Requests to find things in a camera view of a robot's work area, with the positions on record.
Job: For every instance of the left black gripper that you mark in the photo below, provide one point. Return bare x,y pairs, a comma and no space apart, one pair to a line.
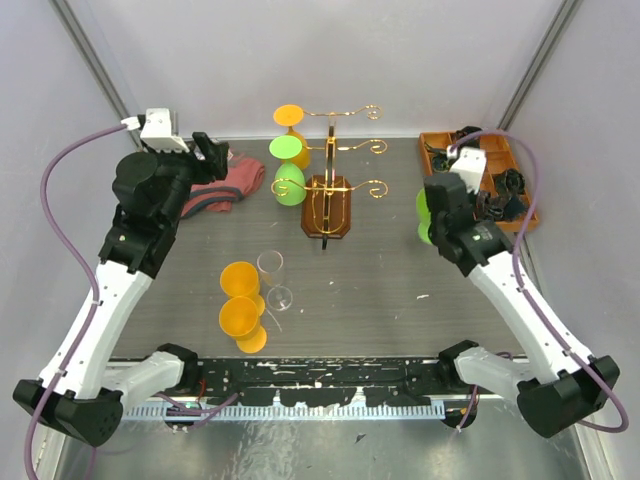
213,168

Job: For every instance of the green goblet front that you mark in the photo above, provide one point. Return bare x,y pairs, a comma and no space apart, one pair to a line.
288,186

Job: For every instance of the green goblet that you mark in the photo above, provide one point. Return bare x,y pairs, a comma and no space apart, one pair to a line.
288,186
424,217

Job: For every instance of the orange goblet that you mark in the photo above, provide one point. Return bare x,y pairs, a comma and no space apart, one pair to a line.
241,279
240,320
290,115

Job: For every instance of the clear wine glass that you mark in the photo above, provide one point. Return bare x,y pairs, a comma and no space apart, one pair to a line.
270,265

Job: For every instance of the gold wine glass rack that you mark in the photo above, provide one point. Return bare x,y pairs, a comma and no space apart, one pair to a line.
326,210

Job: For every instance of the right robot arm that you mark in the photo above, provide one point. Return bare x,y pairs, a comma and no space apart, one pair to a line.
562,382

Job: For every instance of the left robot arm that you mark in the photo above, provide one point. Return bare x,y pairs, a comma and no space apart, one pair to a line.
74,394

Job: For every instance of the red cloth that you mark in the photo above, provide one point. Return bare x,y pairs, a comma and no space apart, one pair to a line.
244,178

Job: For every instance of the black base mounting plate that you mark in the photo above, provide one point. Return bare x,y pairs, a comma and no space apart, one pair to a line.
321,382

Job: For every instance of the wooden compartment tray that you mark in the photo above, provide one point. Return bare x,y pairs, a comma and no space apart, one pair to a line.
508,211

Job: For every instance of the black rolled item in tray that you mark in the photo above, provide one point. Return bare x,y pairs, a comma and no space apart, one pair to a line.
509,182

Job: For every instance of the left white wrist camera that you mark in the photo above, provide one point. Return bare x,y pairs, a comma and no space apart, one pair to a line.
158,130

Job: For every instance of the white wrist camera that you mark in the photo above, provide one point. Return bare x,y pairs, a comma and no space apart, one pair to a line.
469,164
158,130

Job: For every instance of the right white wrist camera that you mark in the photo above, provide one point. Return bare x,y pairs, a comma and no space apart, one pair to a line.
469,164

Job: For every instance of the grey cable duct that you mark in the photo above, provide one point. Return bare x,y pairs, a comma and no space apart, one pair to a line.
358,410

